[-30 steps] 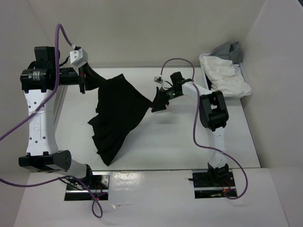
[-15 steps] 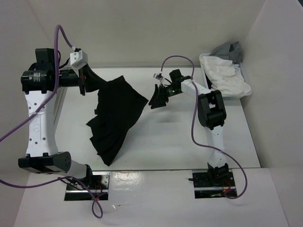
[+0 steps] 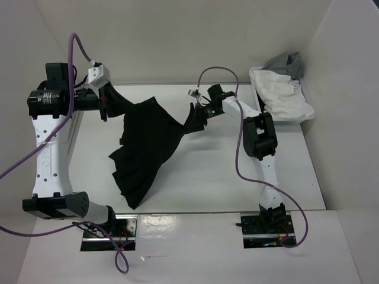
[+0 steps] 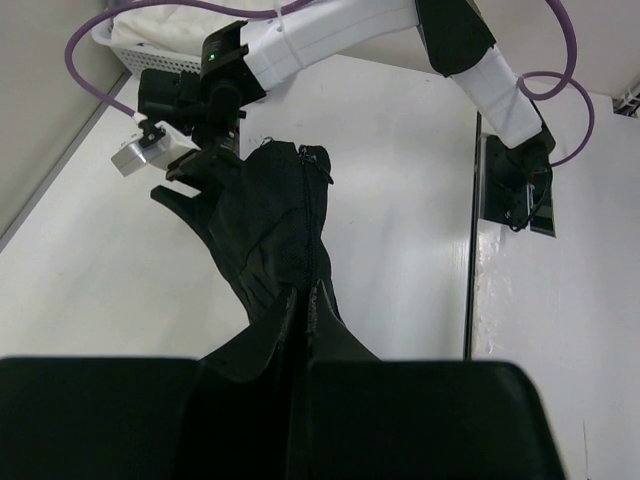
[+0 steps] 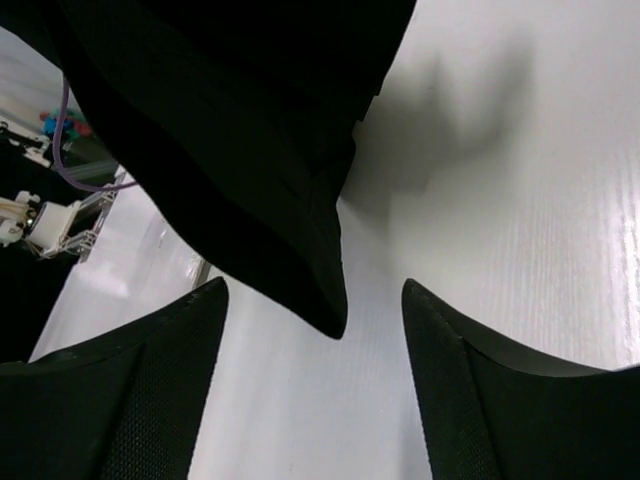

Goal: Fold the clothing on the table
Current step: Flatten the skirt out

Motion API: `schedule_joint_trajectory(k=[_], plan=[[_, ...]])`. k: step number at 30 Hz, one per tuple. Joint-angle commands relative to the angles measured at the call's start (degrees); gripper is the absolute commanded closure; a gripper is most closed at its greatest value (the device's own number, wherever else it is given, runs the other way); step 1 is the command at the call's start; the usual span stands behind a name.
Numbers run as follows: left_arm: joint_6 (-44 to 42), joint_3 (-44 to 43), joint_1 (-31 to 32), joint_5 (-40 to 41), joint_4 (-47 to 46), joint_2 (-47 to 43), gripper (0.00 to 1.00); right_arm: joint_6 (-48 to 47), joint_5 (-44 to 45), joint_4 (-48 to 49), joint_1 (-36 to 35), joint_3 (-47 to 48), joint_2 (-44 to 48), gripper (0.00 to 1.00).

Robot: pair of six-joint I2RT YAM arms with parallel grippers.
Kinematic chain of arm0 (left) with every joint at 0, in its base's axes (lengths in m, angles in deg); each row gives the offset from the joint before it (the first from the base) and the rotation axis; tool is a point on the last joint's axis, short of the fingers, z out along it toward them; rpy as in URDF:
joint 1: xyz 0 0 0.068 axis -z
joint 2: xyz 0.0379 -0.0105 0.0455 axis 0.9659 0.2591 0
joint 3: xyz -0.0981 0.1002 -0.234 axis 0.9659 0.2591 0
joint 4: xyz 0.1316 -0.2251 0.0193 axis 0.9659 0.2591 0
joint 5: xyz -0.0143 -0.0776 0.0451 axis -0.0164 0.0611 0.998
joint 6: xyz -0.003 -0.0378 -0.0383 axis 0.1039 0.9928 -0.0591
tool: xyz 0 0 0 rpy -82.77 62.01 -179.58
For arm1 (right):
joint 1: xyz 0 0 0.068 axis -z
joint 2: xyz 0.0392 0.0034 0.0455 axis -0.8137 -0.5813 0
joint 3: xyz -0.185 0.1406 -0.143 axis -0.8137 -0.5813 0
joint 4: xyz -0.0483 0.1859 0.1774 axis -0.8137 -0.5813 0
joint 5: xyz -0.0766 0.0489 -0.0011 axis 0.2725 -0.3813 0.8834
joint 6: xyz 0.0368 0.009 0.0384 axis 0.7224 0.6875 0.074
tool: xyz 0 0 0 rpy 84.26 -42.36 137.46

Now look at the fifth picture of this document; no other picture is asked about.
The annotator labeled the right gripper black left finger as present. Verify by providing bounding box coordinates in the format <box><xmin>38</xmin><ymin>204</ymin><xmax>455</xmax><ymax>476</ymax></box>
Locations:
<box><xmin>1</xmin><ymin>278</ymin><xmax>228</xmax><ymax>479</ymax></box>

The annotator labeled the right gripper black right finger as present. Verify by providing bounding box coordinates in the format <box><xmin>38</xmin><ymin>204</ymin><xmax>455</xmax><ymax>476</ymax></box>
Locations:
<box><xmin>402</xmin><ymin>279</ymin><xmax>639</xmax><ymax>479</ymax></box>

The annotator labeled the black pleated skirt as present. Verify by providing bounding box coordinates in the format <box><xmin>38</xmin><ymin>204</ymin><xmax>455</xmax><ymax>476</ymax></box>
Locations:
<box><xmin>1</xmin><ymin>1</ymin><xmax>415</xmax><ymax>339</ymax></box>

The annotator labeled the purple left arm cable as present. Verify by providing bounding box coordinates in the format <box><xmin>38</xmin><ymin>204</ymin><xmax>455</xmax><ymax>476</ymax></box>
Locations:
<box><xmin>51</xmin><ymin>77</ymin><xmax>139</xmax><ymax>191</ymax></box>

